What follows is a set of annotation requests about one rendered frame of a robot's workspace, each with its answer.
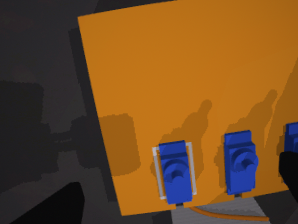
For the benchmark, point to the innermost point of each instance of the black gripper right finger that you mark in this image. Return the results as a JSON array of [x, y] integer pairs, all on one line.
[[288, 169]]

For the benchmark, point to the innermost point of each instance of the orange flat deck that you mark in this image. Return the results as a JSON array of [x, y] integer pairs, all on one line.
[[220, 74]]

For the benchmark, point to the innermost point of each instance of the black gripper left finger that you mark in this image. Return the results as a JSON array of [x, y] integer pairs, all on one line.
[[63, 207]]

